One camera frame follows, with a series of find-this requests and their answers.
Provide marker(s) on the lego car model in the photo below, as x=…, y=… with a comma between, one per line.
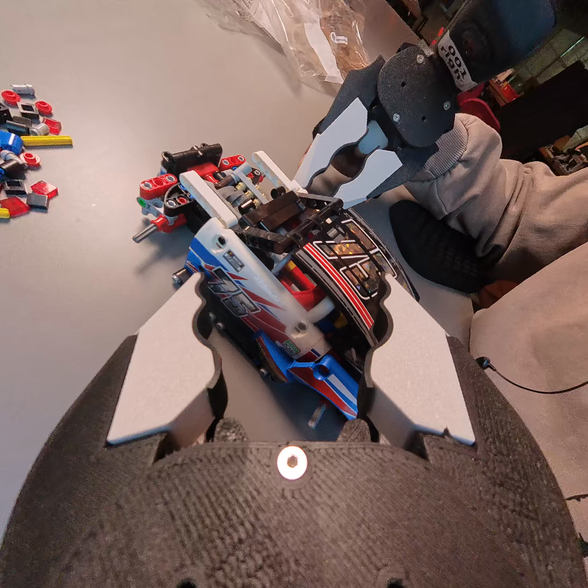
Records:
x=257, y=285

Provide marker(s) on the red plastic object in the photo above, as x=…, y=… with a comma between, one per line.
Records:
x=482, y=110

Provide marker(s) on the person's right forearm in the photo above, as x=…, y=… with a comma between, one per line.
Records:
x=496, y=206

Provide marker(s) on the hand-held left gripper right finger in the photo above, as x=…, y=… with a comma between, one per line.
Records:
x=418, y=367

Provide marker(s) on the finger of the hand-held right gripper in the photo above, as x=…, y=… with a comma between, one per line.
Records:
x=337, y=133
x=376, y=172

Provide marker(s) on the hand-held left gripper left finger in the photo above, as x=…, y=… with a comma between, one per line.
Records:
x=160, y=367

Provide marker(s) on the pile of loose lego pieces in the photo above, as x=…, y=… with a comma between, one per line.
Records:
x=41, y=188

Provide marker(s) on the black padded armrest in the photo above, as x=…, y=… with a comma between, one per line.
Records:
x=436, y=248

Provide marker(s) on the clear plastic bags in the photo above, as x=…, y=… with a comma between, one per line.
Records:
x=312, y=36

